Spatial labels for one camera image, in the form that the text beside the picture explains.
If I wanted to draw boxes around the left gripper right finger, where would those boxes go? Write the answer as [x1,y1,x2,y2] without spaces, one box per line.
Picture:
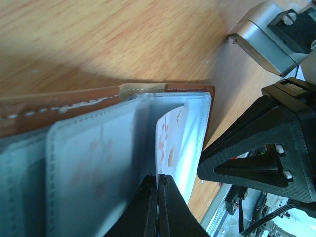
[158,175,209,237]

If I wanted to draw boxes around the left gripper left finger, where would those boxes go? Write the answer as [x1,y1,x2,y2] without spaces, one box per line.
[105,175,158,237]

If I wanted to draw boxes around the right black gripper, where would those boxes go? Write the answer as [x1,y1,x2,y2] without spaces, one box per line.
[197,77,316,202]

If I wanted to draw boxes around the white card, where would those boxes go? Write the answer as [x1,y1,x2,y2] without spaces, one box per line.
[155,103,189,176]

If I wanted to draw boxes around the brown leather card holder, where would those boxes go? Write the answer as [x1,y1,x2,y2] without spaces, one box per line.
[0,83,215,237]

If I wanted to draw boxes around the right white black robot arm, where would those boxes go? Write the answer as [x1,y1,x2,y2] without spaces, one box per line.
[197,78,316,237]

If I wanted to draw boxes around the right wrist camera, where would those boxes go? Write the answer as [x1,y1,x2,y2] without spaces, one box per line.
[229,0,316,77]

